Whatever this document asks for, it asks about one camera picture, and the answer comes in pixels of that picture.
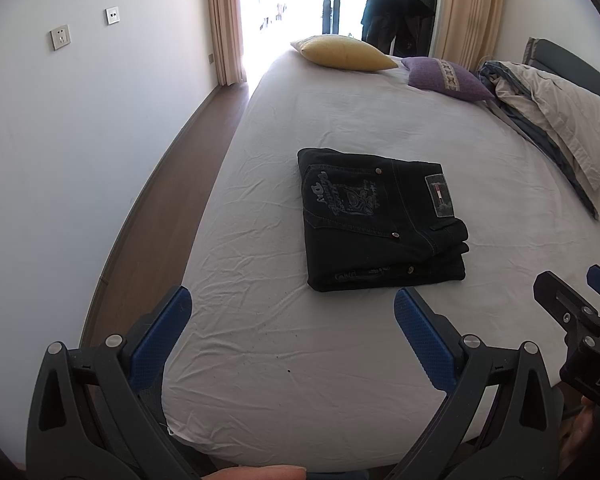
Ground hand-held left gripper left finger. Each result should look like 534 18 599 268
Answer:
26 286 216 480

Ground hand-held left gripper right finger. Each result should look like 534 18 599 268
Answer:
380 287 566 480

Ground black denim pants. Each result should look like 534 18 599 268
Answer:
297 147 470 293

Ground person's right hand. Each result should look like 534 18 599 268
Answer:
560 399 600 480

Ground person's left hand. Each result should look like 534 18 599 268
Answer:
199 465 308 480

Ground bed with white sheet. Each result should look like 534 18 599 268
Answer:
162 50 600 476

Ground beige and grey quilt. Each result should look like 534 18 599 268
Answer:
477 60 600 257

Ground dark grey padded headboard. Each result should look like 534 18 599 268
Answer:
522 37 600 107

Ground purple patterned pillow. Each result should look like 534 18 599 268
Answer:
401 56 496 103

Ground yellow pillow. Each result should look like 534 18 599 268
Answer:
290 34 399 72

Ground beige curtain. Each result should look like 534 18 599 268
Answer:
431 0 509 74
205 0 247 87

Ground white wall socket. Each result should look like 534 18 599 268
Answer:
50 24 72 52

